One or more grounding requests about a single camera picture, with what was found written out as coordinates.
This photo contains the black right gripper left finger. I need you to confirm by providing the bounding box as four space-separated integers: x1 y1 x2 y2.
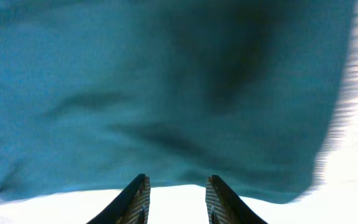
87 174 150 224

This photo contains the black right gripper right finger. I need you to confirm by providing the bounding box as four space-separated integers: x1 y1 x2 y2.
205 175 267 224

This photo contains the black t-shirt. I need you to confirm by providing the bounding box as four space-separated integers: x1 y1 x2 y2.
0 0 356 203

